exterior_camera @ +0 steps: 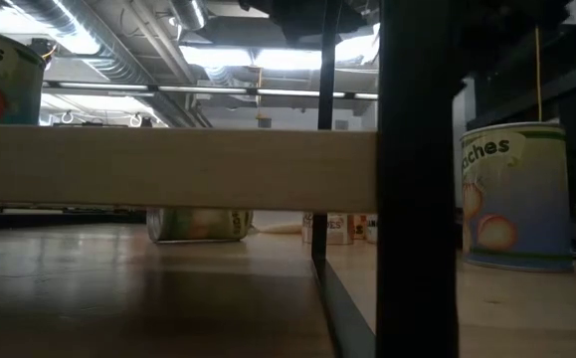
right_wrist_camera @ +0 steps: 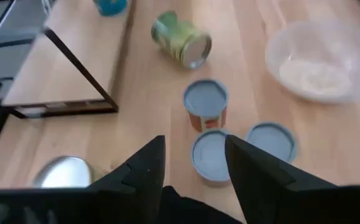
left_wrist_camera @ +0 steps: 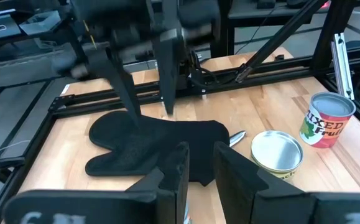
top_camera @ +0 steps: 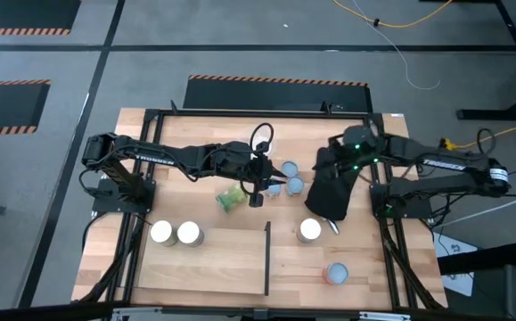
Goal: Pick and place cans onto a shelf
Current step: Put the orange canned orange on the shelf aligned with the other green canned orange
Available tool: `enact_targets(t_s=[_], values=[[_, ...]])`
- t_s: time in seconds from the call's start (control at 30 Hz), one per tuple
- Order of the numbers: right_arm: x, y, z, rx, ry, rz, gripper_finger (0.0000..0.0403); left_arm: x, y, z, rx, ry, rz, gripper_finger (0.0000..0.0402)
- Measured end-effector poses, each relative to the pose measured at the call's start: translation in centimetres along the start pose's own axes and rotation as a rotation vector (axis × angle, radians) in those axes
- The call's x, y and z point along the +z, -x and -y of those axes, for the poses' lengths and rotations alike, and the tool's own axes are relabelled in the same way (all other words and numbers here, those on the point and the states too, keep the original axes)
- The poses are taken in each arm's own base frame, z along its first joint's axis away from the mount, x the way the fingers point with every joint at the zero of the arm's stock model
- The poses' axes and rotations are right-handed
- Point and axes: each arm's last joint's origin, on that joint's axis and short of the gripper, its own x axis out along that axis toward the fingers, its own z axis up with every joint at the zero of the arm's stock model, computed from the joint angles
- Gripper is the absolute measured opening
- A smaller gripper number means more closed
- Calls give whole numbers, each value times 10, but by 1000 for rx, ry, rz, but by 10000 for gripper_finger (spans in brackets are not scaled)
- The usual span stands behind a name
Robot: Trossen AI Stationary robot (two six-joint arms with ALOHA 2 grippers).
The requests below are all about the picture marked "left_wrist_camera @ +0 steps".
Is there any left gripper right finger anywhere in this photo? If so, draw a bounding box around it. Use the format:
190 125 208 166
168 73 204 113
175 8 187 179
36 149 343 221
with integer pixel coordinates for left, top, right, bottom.
214 141 360 224

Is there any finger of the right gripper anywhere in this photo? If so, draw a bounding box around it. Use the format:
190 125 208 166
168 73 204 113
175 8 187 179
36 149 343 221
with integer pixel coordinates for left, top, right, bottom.
153 29 182 115
88 46 142 125

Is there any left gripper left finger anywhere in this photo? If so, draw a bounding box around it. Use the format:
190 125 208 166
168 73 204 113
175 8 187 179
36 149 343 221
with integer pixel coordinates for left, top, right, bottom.
4 141 190 224

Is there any short yellow label can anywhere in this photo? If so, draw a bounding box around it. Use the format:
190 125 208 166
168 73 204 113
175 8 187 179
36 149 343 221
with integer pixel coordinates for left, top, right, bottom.
250 129 304 181

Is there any black oven mitt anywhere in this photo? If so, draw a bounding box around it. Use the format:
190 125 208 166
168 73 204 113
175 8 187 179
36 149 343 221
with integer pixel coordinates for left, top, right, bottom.
85 110 231 187

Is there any red mixed fruit can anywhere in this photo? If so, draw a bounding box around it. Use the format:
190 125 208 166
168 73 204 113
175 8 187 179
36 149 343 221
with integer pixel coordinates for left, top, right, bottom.
299 91 357 149

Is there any silver metal knife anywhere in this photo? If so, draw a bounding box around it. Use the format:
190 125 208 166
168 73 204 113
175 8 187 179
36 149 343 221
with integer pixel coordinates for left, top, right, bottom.
229 129 247 147

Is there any grey open tray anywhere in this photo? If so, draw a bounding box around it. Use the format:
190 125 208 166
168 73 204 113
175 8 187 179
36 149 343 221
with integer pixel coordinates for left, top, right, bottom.
19 10 62 35

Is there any black background table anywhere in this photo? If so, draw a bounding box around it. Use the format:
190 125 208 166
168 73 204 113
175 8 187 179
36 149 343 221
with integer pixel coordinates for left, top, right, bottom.
228 0 360 29

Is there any silver aluminium extrusion bar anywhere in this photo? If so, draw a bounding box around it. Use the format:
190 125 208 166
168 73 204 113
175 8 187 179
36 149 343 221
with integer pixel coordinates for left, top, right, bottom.
331 32 356 100

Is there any black aluminium table frame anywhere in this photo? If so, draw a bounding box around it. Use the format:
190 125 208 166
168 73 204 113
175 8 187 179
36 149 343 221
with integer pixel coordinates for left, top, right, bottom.
0 0 360 224

